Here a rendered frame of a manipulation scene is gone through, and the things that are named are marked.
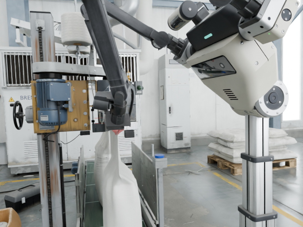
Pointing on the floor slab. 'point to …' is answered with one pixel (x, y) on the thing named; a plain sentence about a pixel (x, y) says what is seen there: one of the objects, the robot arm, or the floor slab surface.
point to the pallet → (236, 170)
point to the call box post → (160, 197)
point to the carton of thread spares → (10, 217)
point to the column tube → (57, 192)
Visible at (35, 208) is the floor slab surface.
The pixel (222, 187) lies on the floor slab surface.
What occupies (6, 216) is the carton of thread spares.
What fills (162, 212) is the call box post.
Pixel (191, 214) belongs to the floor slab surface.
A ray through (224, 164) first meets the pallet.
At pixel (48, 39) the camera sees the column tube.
